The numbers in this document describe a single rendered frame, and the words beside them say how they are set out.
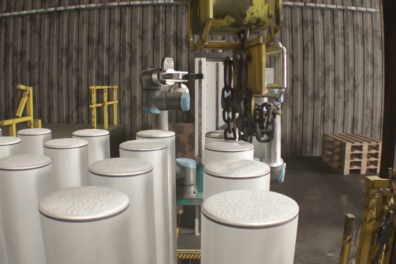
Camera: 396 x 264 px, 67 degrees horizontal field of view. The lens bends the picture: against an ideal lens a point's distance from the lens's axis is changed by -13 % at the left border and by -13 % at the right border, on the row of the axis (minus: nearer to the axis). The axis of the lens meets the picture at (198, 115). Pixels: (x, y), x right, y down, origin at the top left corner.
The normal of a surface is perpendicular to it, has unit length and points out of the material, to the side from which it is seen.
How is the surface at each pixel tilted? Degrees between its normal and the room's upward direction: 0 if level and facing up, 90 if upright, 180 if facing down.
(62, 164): 90
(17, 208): 90
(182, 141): 105
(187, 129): 74
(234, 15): 129
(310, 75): 90
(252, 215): 8
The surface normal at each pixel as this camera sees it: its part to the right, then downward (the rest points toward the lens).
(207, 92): 0.00, 0.09
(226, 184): -0.41, 0.08
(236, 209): -0.04, -0.99
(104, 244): 0.63, 0.07
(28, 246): 0.36, 0.08
